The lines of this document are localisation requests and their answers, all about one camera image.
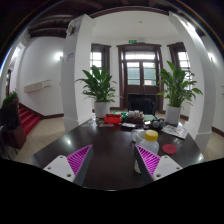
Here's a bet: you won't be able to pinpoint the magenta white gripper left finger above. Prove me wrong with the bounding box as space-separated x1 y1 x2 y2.
44 145 93 186

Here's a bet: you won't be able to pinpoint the white mug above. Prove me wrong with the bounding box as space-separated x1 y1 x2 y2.
131 129 145 144

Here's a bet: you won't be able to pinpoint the black round object pair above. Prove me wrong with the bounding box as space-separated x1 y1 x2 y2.
152 119 164 129

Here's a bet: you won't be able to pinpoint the black chair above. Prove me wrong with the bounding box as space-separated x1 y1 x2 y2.
128 94 156 115

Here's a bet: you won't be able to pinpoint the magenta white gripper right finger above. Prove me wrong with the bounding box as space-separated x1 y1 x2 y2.
135 145 182 181

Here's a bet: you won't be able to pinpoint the red round coaster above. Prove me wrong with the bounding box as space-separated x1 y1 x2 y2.
162 144 177 154

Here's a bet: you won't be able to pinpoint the red carpet stairs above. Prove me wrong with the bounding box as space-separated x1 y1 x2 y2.
19 106 40 135

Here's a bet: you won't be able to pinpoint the dark wooden cabinet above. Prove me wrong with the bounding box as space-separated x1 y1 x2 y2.
0 103 26 149

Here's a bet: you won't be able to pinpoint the green exit sign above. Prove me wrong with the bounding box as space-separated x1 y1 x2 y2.
129 40 137 44

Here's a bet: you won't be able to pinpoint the red plastic box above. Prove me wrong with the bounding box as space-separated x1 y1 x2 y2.
104 114 123 124

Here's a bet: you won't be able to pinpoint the right potted green plant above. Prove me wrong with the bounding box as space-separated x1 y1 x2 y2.
158 61 202 126

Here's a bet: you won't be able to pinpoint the magazine on table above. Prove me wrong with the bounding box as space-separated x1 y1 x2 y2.
162 125 188 139

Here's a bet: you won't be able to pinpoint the dark wooden double door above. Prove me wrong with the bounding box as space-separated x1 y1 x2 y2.
117 43 163 109

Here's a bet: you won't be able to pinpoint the clear bottle yellow cap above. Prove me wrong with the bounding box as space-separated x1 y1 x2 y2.
133 129 161 174

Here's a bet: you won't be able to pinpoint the left potted green plant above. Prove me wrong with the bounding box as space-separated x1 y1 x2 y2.
80 65 116 118

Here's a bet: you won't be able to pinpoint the small plant on cabinet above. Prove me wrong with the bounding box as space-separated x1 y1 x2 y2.
3 91 19 106

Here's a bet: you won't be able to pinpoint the potted green plant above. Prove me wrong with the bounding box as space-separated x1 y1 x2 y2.
80 65 116 118
158 61 202 126

